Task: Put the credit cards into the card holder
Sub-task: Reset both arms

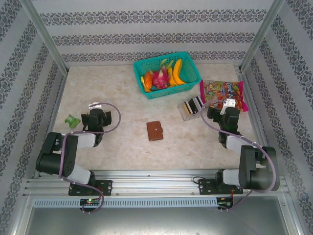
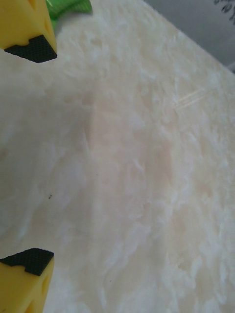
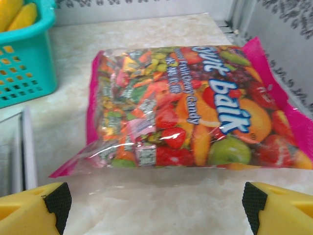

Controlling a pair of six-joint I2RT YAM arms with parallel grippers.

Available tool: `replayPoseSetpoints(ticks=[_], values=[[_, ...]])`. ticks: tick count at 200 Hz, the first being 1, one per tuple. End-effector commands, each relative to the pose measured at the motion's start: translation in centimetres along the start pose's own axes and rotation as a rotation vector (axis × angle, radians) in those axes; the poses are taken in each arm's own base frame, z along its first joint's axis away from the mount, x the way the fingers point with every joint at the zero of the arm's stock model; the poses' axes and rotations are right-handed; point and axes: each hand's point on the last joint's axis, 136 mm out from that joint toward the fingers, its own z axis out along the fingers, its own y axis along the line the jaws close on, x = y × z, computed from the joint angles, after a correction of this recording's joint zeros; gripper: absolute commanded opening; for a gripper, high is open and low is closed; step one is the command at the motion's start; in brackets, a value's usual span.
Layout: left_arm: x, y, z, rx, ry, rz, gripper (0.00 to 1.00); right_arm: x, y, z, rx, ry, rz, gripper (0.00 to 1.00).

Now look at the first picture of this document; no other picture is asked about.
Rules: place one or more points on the clear plastic card box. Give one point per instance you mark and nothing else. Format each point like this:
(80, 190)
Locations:
(189, 115)

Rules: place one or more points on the brown leather card holder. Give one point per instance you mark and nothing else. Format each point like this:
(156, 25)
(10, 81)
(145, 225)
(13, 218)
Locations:
(154, 131)

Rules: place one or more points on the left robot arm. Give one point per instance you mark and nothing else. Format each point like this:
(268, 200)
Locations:
(85, 140)

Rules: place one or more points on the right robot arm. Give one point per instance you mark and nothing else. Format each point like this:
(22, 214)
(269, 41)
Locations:
(234, 144)

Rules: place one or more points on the gold black-striped credit card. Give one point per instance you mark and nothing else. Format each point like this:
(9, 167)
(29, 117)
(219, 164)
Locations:
(187, 107)

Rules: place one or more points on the green toy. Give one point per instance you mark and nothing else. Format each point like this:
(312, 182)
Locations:
(72, 121)

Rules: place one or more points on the pink candy bag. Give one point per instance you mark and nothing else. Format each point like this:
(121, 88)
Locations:
(220, 90)

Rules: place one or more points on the orange toy fruit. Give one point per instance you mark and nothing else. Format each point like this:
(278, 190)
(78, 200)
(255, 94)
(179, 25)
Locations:
(147, 79)

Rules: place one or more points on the teal plastic basket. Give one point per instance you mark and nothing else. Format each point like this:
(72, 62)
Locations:
(188, 66)

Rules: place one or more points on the yellow banana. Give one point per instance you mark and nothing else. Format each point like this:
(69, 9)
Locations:
(176, 73)

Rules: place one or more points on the left circuit board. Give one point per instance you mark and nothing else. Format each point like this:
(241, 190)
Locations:
(90, 201)

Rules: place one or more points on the circuit board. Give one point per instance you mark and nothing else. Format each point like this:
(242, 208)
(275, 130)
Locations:
(90, 201)
(225, 204)

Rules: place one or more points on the pink dragon fruit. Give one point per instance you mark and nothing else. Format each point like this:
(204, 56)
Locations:
(160, 78)

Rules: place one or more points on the right circuit board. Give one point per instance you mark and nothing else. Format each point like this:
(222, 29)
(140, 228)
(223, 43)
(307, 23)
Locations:
(225, 204)

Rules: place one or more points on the aluminium side rail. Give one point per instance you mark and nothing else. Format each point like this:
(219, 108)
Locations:
(259, 117)
(55, 110)

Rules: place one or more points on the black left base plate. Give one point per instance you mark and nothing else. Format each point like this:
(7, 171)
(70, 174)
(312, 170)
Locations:
(107, 186)

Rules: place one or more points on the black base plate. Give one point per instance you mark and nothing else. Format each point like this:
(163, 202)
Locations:
(205, 187)
(107, 186)

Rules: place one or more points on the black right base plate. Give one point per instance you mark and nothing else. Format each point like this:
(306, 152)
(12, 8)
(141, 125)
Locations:
(205, 187)

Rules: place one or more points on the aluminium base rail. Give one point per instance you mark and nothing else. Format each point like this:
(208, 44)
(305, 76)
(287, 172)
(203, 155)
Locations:
(151, 182)

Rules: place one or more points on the aluminium frame post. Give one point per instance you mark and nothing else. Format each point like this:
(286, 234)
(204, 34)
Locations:
(46, 36)
(261, 36)

